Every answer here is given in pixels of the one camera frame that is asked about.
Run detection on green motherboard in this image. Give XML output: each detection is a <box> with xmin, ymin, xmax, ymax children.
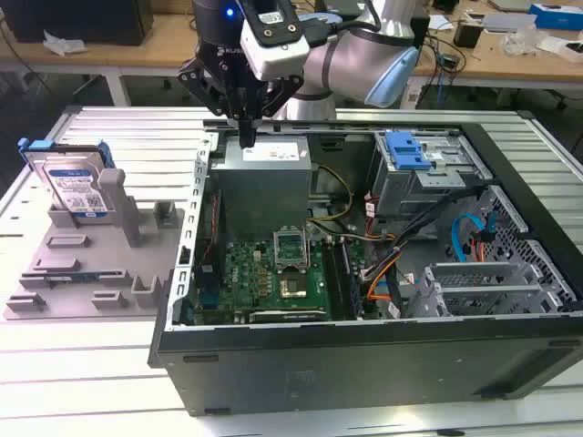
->
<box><xmin>193</xmin><ymin>236</ymin><xmax>379</xmax><ymax>325</ymax></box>

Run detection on grey power supply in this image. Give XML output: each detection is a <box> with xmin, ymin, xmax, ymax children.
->
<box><xmin>210</xmin><ymin>136</ymin><xmax>313</xmax><ymax>241</ymax></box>

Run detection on RAM stick on rack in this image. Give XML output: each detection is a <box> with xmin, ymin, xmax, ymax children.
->
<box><xmin>44</xmin><ymin>271</ymin><xmax>105</xmax><ymax>282</ymax></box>

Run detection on orange flat wire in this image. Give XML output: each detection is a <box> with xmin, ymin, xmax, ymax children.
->
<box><xmin>365</xmin><ymin>274</ymin><xmax>394</xmax><ymax>305</ymax></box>

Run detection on blue plastic drive latch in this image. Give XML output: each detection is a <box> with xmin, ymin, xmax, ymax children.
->
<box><xmin>384</xmin><ymin>130</ymin><xmax>432</xmax><ymax>172</ymax></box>

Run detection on yellow black wires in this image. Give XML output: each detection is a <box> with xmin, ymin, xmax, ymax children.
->
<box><xmin>305</xmin><ymin>164</ymin><xmax>357</xmax><ymax>225</ymax></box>

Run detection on black wire bundle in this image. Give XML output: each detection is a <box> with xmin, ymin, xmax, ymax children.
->
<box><xmin>362</xmin><ymin>187</ymin><xmax>488</xmax><ymax>286</ymax></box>

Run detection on grey metal disk bay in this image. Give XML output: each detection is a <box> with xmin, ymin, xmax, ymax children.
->
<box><xmin>422</xmin><ymin>260</ymin><xmax>571</xmax><ymax>320</ymax></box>

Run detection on grey optical drive cage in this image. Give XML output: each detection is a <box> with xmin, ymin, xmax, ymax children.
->
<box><xmin>369</xmin><ymin>129</ymin><xmax>494</xmax><ymax>220</ymax></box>

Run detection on blue data wire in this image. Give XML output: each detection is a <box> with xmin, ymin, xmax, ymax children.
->
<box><xmin>449</xmin><ymin>209</ymin><xmax>501</xmax><ymax>264</ymax></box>

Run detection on metal socket cover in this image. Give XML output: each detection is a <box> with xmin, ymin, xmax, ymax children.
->
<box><xmin>271</xmin><ymin>225</ymin><xmax>312</xmax><ymax>273</ymax></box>

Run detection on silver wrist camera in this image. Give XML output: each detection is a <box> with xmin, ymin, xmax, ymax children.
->
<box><xmin>240</xmin><ymin>0</ymin><xmax>312</xmax><ymax>82</ymax></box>

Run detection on white box black insert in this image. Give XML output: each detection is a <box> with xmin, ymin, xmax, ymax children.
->
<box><xmin>538</xmin><ymin>35</ymin><xmax>583</xmax><ymax>61</ymax></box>

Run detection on orange black power wire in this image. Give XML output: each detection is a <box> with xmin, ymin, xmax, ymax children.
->
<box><xmin>470</xmin><ymin>229</ymin><xmax>492</xmax><ymax>264</ymax></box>

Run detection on hard disk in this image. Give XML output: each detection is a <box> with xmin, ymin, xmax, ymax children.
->
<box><xmin>16</xmin><ymin>138</ymin><xmax>115</xmax><ymax>219</ymax></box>

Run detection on wooden desk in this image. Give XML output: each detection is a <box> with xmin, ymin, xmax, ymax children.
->
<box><xmin>0</xmin><ymin>11</ymin><xmax>583</xmax><ymax>109</ymax></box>

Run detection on CPU socket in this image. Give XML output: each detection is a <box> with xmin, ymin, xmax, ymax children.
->
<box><xmin>277</xmin><ymin>270</ymin><xmax>312</xmax><ymax>300</ymax></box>

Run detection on large black box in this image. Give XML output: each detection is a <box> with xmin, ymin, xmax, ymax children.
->
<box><xmin>3</xmin><ymin>0</ymin><xmax>155</xmax><ymax>47</ymax></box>

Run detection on grey parts rack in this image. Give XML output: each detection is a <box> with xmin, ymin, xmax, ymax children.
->
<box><xmin>2</xmin><ymin>168</ymin><xmax>189</xmax><ymax>322</ymax></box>

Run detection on clear plastic bag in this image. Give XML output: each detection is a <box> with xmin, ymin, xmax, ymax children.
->
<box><xmin>502</xmin><ymin>25</ymin><xmax>547</xmax><ymax>56</ymax></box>

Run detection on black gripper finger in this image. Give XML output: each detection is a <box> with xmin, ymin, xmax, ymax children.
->
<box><xmin>176</xmin><ymin>57</ymin><xmax>248</xmax><ymax>148</ymax></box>
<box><xmin>245</xmin><ymin>74</ymin><xmax>305</xmax><ymax>149</ymax></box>

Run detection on RAM stick in slot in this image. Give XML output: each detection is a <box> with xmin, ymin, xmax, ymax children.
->
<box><xmin>338</xmin><ymin>236</ymin><xmax>367</xmax><ymax>320</ymax></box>

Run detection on black PC case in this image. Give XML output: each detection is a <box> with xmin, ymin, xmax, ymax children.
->
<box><xmin>148</xmin><ymin>108</ymin><xmax>583</xmax><ymax>418</ymax></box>

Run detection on white plastic bag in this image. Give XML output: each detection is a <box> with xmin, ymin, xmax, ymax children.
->
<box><xmin>42</xmin><ymin>28</ymin><xmax>87</xmax><ymax>58</ymax></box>

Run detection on graphics card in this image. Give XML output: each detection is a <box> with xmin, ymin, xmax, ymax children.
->
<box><xmin>236</xmin><ymin>308</ymin><xmax>328</xmax><ymax>325</ymax></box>

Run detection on blue cardboard box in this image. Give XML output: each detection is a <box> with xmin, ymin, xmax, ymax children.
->
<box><xmin>527</xmin><ymin>2</ymin><xmax>583</xmax><ymax>31</ymax></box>

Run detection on grey flat box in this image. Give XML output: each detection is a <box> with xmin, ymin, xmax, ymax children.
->
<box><xmin>481</xmin><ymin>12</ymin><xmax>537</xmax><ymax>34</ymax></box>

